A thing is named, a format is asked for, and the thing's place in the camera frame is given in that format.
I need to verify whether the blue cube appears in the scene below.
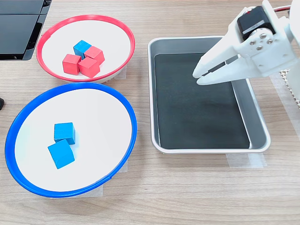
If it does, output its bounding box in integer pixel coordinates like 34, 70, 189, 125
53, 122, 76, 145
47, 139, 75, 170
73, 39, 92, 60

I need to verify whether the steel tray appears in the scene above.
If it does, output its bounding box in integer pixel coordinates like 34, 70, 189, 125
147, 36, 272, 155

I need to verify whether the black tray mat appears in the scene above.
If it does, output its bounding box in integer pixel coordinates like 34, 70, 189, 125
154, 53, 251, 150

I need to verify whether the clear tape strip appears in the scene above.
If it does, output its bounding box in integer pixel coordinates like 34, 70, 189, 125
50, 182, 104, 199
226, 152, 268, 169
103, 65, 128, 83

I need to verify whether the red-rimmed white plate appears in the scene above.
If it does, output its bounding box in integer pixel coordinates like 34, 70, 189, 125
36, 15, 136, 84

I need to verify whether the red cube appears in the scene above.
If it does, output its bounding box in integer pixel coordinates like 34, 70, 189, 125
78, 57, 101, 79
83, 45, 105, 66
62, 53, 82, 75

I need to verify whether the blue-rimmed white plate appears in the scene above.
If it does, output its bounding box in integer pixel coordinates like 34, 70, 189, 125
4, 82, 138, 199

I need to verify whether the black device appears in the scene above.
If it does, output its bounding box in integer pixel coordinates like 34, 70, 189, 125
0, 0, 53, 61

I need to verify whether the red black gripper cable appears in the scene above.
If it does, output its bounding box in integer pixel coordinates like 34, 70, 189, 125
273, 5, 293, 13

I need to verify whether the pale perforated base plate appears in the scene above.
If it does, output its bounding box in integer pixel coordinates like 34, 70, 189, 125
278, 69, 300, 110

